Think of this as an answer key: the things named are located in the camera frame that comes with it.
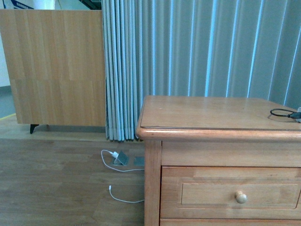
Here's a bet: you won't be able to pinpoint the wooden drawer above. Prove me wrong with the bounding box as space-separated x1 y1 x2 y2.
160 167 301 220
160 219 301 226

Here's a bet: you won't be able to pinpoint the wooden drawer knob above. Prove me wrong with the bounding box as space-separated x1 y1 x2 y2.
235 191 248 204

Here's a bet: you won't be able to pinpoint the closed metal floor socket cover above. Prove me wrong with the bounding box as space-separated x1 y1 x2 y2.
134 156 144 166

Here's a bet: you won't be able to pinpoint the white charger plug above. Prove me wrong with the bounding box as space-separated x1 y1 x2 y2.
110 152 119 159

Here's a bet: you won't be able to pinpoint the open metal floor socket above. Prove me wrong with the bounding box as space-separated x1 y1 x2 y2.
112 151 129 166

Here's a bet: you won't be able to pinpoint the wooden nightstand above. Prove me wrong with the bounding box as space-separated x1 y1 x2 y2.
136 96 301 226

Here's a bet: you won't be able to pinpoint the grey pleated curtain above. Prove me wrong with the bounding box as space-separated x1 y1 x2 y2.
102 0 301 141

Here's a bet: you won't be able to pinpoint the light wooden cabinet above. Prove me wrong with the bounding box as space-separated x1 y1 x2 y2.
0 9 106 127

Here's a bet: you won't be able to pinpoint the black cabinet leg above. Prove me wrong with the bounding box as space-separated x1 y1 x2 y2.
30 124 39 134

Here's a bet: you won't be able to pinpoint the white device on nightstand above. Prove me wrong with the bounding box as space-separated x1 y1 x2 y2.
296 107 301 123

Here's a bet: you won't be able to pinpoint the white plant pot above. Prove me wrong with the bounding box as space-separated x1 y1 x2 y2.
33 0 55 10

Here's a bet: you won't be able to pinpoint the white charging cable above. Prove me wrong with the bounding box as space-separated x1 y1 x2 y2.
101 149 145 203

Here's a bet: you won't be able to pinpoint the black cable loop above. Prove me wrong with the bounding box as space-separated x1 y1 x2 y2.
269 108 301 119

